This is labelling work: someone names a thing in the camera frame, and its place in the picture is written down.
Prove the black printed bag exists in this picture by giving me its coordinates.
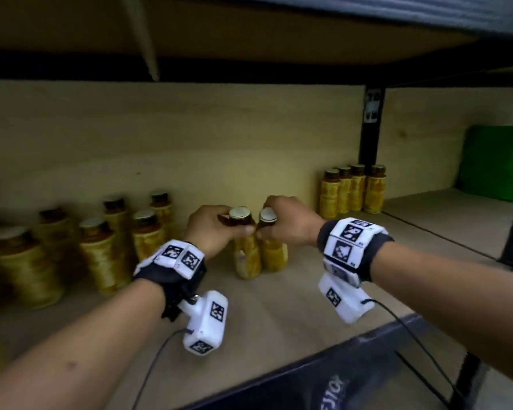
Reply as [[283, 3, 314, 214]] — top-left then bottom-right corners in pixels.
[[184, 313, 424, 410]]

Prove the row of yellow jars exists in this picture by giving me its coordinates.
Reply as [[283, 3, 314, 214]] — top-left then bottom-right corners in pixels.
[[319, 168, 342, 220], [363, 164, 388, 215]]

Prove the wooden shelf with black frame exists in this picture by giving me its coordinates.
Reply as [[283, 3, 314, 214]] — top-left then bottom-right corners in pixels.
[[0, 0, 513, 410]]

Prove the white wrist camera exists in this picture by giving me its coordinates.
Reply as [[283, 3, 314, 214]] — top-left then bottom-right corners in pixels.
[[178, 290, 230, 356], [317, 273, 376, 325]]

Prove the black camera cable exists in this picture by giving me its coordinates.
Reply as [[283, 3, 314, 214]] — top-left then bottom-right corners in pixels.
[[361, 298, 469, 406], [130, 328, 193, 410]]

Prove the person's right forearm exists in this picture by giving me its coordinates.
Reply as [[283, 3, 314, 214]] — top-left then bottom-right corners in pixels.
[[370, 242, 513, 385]]

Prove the person's right hand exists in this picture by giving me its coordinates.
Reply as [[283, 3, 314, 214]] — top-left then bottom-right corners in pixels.
[[256, 195, 327, 248]]

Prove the person's left hand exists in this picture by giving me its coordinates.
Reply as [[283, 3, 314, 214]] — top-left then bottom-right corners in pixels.
[[184, 204, 256, 260]]

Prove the black marker wrist band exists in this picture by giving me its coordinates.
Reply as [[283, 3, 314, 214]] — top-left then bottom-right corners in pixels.
[[317, 217, 395, 283], [132, 239, 207, 323]]

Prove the group of rearranged yellow jars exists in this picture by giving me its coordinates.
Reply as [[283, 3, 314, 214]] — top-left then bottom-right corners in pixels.
[[0, 190, 176, 380]]

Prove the person's left forearm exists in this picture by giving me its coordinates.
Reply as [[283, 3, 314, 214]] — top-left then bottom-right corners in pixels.
[[0, 279, 168, 410]]

